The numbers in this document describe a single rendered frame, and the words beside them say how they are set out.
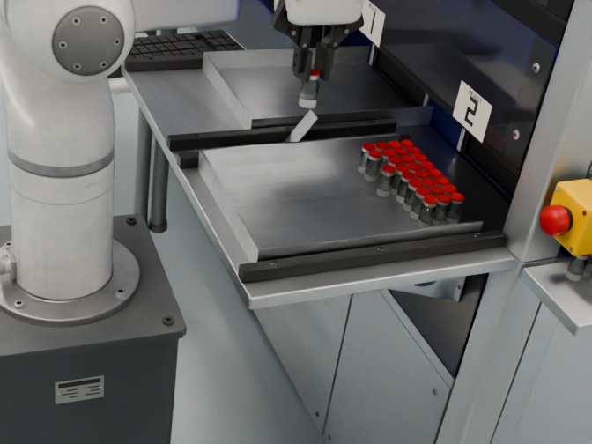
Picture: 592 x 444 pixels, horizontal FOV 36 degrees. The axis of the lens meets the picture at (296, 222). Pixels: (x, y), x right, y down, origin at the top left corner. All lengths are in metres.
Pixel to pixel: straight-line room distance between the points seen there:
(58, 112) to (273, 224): 0.39
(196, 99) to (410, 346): 0.57
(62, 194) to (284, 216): 0.37
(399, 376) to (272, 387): 0.67
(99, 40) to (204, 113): 0.66
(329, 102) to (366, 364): 0.52
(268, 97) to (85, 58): 0.75
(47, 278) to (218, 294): 1.46
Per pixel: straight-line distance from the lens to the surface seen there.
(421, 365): 1.59
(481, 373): 1.43
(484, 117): 1.34
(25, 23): 0.90
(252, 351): 2.37
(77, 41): 0.90
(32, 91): 1.03
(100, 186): 1.05
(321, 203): 1.33
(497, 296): 1.36
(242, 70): 1.70
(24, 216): 1.07
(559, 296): 1.27
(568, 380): 1.58
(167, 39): 1.95
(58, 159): 1.01
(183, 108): 1.55
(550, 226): 1.18
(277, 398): 2.26
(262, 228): 1.25
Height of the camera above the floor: 1.58
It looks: 33 degrees down
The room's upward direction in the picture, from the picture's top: 9 degrees clockwise
